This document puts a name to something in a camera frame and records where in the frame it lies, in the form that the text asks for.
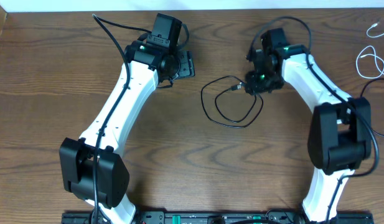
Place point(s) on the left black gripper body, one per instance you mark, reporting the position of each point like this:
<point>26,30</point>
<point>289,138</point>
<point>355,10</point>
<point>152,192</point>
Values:
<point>186,64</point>

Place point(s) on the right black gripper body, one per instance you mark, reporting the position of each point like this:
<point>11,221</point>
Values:
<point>262,80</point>

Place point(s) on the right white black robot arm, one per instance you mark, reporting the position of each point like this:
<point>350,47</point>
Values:
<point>339,138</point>

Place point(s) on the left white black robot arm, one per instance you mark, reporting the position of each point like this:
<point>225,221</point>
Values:
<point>92,165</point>

